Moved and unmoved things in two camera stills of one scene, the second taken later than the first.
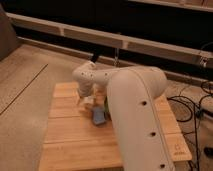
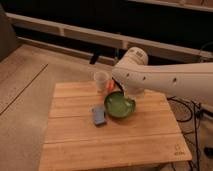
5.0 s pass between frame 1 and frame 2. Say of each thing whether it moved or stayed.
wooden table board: stayed
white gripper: moved
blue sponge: stayed
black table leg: stayed
